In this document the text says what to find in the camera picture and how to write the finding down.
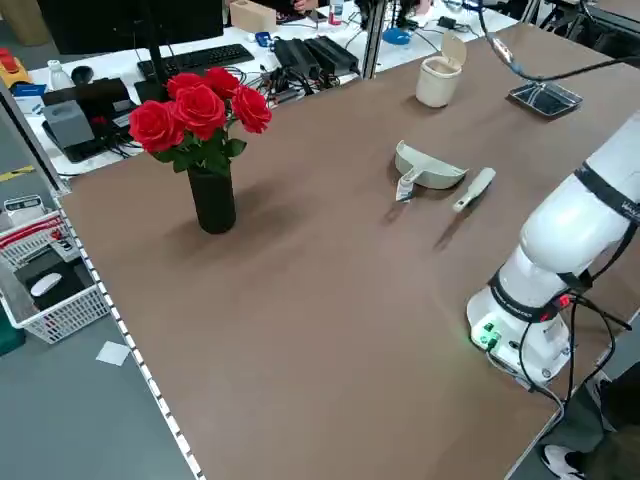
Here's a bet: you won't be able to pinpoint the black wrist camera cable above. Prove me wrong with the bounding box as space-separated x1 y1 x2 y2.
472 0 640 82

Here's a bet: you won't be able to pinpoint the white plastic mesh basket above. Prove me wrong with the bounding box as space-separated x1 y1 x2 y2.
0 209 113 346

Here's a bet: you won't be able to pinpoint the dark brown box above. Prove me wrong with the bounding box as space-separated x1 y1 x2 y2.
41 77 133 126

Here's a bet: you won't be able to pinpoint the black cylindrical vase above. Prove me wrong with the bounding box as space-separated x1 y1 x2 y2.
187 164 237 235

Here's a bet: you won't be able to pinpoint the cream lidded desktop bin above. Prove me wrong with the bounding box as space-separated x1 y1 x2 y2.
415 32 469 109

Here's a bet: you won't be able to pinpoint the blue white carton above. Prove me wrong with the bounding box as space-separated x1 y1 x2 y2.
11 82 50 117

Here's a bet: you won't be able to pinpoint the white computer mouse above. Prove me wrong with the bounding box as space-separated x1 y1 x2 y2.
30 272 64 297

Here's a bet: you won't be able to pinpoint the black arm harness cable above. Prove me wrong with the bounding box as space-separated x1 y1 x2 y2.
517 209 640 404

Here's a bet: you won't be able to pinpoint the black metal frame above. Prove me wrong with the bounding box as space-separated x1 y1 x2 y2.
537 0 640 61

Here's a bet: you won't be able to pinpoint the white brush black bristles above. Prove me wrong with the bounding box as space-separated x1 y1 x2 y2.
451 167 497 215

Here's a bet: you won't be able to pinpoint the tangled black desk cables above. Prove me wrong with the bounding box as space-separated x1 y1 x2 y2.
234 62 326 106

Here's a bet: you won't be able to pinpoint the tan cardboard box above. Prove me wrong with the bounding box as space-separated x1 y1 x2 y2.
228 0 278 34

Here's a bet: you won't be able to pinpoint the black flat base tray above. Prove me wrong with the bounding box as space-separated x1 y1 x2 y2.
41 117 144 165

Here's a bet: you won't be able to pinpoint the white digital scale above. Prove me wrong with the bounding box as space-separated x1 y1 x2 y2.
2 194 47 227

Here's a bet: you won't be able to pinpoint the red artificial rose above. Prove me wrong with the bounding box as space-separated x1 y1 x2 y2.
204 66 241 100
174 84 227 142
230 84 274 135
165 72 206 101
128 99 185 155

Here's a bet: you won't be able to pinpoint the rectangular shiny metal tray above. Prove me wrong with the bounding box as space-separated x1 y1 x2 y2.
507 82 585 122

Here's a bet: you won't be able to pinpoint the black base power cable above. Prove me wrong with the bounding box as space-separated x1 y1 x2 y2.
564 292 632 404

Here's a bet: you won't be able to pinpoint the black mouse pad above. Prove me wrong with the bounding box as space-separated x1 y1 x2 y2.
13 247 97 312

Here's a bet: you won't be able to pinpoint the aluminium frame post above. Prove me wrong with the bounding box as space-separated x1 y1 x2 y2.
0 79 72 195
360 0 392 80

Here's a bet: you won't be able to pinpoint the dark green box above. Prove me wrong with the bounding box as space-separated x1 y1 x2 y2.
0 304 27 357

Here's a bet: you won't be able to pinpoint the black computer keyboard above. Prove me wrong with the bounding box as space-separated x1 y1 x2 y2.
136 43 256 79

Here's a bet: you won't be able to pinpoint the printed paper hang tag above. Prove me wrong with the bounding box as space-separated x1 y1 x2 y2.
394 175 416 204

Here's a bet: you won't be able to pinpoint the white paper sheet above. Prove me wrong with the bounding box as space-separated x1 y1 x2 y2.
95 340 133 368

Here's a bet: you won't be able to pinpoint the person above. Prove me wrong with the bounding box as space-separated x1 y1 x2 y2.
542 359 640 480

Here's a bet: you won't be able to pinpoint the yellow emergency stop button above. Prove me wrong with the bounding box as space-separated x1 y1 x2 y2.
0 47 34 90

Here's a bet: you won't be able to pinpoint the black power adapter brick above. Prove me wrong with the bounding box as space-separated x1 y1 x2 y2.
304 35 361 74
272 37 321 76

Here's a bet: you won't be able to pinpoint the clear plastic water bottle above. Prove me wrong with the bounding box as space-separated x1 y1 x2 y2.
46 58 72 93

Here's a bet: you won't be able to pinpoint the grey cube box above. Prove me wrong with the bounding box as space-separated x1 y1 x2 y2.
42 99 96 149

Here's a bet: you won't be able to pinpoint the pale grey plastic dustpan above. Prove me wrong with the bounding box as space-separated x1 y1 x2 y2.
393 139 470 204

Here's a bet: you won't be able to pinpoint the black computer monitor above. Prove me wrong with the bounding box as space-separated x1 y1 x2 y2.
39 0 225 104

